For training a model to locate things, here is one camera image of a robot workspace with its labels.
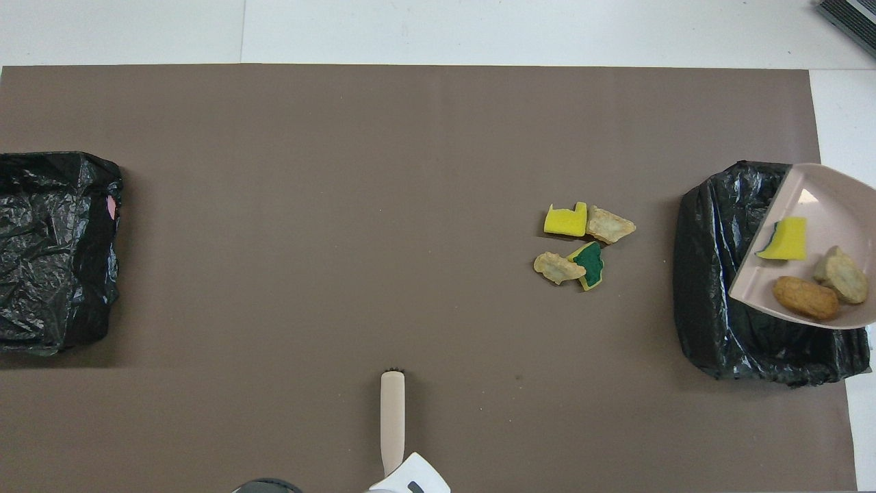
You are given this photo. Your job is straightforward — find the elongated tan foam chunk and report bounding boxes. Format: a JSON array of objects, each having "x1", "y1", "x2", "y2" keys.
[{"x1": 533, "y1": 251, "x2": 587, "y2": 286}]

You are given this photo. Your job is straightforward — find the notched yellow sponge piece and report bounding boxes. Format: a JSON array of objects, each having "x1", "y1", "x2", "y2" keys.
[{"x1": 543, "y1": 201, "x2": 589, "y2": 238}]

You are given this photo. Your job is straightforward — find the brown oval foam chunk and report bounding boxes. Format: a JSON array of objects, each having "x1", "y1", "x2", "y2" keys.
[{"x1": 773, "y1": 275, "x2": 840, "y2": 321}]

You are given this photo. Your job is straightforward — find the beige hand brush black bristles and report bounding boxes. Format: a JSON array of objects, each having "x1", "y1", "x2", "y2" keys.
[{"x1": 380, "y1": 368, "x2": 406, "y2": 478}]

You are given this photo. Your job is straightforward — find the jagged green topped sponge piece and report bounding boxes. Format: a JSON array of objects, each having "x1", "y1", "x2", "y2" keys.
[{"x1": 567, "y1": 241, "x2": 606, "y2": 292}]

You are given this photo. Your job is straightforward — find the pale beige foam chunk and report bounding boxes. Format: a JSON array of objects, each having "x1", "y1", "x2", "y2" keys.
[{"x1": 812, "y1": 246, "x2": 869, "y2": 305}]

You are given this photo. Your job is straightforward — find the curved yellow green sponge wedge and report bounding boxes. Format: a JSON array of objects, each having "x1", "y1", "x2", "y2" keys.
[{"x1": 755, "y1": 216, "x2": 808, "y2": 262}]

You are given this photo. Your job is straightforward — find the beige plastic dustpan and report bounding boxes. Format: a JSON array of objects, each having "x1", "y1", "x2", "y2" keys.
[{"x1": 728, "y1": 163, "x2": 876, "y2": 331}]

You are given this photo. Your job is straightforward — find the grey ribbed device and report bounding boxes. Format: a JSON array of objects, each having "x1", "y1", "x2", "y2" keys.
[{"x1": 816, "y1": 0, "x2": 876, "y2": 59}]

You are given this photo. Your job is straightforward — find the black bagged bin pink spot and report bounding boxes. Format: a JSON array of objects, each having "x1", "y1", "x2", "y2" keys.
[{"x1": 0, "y1": 151, "x2": 125, "y2": 356}]

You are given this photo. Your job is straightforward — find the brown table mat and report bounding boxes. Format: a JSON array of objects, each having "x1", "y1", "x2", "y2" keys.
[{"x1": 0, "y1": 64, "x2": 860, "y2": 493}]

